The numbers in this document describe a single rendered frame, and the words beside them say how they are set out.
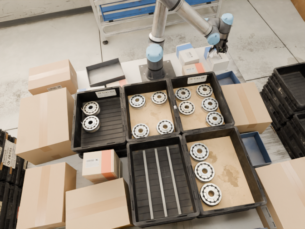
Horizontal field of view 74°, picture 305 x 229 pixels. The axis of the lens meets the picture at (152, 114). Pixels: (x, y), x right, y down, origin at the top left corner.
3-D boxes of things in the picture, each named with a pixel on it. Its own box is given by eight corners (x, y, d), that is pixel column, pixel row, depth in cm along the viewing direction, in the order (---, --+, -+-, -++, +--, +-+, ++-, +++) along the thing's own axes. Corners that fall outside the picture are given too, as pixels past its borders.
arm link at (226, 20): (220, 12, 132) (233, 12, 131) (216, 27, 141) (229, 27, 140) (221, 19, 128) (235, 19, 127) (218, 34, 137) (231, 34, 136)
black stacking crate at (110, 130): (81, 103, 139) (75, 92, 130) (124, 96, 140) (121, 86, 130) (79, 158, 119) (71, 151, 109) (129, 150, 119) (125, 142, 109)
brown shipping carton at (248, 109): (215, 99, 147) (220, 85, 133) (246, 96, 146) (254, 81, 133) (227, 137, 131) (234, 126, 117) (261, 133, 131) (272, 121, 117)
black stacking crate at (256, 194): (180, 142, 119) (181, 134, 110) (230, 134, 120) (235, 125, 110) (198, 217, 99) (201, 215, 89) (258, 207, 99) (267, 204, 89)
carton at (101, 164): (86, 179, 108) (81, 175, 101) (88, 157, 114) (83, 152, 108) (116, 175, 108) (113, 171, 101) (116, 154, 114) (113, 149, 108)
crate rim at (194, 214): (126, 144, 111) (125, 142, 109) (181, 135, 111) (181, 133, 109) (133, 226, 90) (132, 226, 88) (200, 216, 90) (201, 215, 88)
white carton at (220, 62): (203, 55, 171) (204, 46, 163) (216, 52, 171) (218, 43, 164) (212, 72, 160) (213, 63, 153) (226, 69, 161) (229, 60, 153)
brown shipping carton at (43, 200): (41, 176, 126) (25, 169, 112) (76, 170, 126) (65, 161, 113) (34, 231, 110) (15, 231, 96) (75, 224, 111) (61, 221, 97)
